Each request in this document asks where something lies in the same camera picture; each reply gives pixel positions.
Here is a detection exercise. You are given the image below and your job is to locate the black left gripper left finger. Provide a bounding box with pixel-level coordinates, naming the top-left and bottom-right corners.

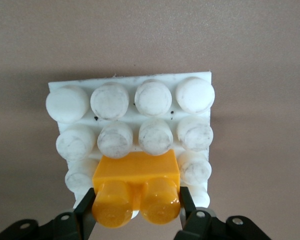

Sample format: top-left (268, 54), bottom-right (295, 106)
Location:
top-left (0, 187), bottom-right (99, 240)

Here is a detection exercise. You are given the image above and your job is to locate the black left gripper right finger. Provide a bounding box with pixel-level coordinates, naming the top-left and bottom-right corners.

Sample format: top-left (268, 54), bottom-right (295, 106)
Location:
top-left (173, 186), bottom-right (266, 240)

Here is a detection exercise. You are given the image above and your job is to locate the yellow two-stud block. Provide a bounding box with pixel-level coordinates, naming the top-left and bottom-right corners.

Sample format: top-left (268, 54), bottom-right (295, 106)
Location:
top-left (90, 149), bottom-right (182, 230)

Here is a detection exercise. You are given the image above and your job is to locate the white studded base plate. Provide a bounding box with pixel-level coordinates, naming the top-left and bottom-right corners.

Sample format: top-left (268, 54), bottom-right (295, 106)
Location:
top-left (44, 70), bottom-right (216, 221)

